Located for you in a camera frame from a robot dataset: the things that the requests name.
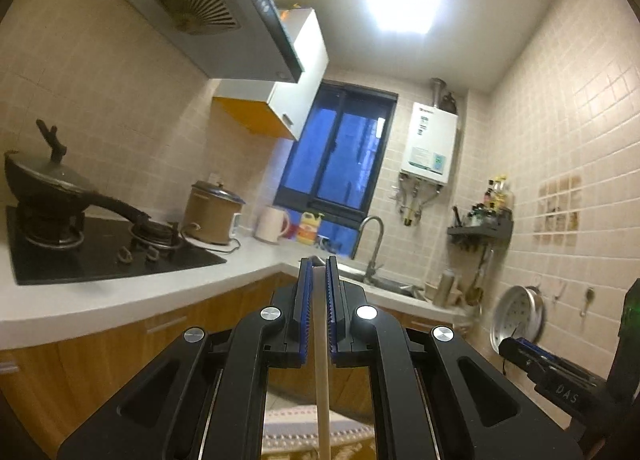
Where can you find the row of seasoning bottles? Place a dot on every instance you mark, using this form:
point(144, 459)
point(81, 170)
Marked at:
point(500, 195)

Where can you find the hanging metal spoon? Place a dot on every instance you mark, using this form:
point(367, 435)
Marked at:
point(590, 294)

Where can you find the dark object beside pipe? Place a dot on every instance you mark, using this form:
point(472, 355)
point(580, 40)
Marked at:
point(450, 102)

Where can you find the white electric kettle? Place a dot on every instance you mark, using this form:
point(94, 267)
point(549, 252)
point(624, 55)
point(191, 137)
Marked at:
point(267, 225)

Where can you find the round metal steamer tray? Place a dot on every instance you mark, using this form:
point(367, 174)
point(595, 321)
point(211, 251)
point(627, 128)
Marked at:
point(517, 315)

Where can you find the water heater pipes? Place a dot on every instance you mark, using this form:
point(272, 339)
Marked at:
point(415, 190)

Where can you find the grey wall rack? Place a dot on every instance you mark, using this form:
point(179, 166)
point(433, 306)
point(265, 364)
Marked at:
point(480, 232)

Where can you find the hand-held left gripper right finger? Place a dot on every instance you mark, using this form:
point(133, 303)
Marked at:
point(333, 310)

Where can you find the brown wall tile stickers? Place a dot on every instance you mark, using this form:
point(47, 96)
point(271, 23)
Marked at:
point(557, 210)

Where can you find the black gas stove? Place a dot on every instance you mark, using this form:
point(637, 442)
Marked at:
point(100, 260)

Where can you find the metal exhaust pipe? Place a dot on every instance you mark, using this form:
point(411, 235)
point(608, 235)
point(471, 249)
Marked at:
point(438, 92)

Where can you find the white and orange wall cabinet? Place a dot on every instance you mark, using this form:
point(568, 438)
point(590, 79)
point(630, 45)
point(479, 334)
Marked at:
point(300, 55)

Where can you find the red container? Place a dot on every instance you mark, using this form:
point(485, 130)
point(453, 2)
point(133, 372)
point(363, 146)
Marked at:
point(292, 231)

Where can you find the grey range hood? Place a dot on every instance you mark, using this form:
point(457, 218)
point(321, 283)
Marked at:
point(200, 30)

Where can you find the yellow detergent bottle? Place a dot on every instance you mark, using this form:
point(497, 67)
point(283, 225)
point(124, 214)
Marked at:
point(309, 230)

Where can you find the wall hook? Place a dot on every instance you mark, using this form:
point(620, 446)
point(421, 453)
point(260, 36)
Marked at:
point(559, 290)

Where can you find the hanging brass ladle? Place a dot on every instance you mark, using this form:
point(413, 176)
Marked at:
point(474, 294)

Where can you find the black wok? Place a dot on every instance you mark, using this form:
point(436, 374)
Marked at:
point(35, 197)

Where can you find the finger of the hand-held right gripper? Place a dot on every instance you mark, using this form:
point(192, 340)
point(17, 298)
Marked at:
point(570, 371)
point(511, 350)

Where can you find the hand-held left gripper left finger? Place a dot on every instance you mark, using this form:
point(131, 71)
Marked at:
point(306, 310)

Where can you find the white water heater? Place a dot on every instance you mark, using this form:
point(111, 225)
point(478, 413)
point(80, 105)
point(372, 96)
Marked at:
point(430, 140)

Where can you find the brown rice cooker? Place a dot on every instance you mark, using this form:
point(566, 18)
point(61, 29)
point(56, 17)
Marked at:
point(205, 220)

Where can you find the dark framed window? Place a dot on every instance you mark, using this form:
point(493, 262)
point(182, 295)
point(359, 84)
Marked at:
point(340, 150)

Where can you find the black utensil on rack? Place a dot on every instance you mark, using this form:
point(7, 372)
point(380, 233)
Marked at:
point(457, 216)

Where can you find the steel sink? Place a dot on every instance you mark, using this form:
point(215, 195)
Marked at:
point(395, 285)

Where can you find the metal faucet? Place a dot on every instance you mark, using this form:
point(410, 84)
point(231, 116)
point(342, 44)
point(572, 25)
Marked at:
point(371, 272)

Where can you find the striped woven mat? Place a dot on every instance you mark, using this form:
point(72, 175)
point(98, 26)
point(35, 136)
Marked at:
point(290, 435)

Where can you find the steel cylinder flask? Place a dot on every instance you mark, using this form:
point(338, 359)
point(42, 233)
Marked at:
point(444, 290)

